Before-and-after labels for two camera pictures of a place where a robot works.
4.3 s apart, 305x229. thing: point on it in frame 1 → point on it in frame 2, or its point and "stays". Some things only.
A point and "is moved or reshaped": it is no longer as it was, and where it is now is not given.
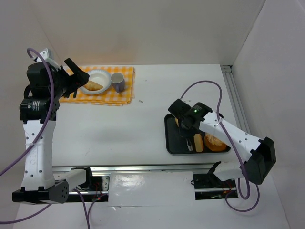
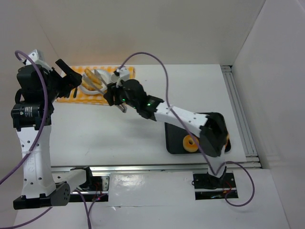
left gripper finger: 27,91 → 18,96
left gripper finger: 73,67 → 63,66
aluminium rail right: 227,71 stays
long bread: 92,86 stays
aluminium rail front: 220,167 stays
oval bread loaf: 177,122 is moved or reshaped
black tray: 176,144 stays
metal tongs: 190,147 → 120,106
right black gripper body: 188,136 → 110,94
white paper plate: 100,77 stays
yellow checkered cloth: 109,97 stays
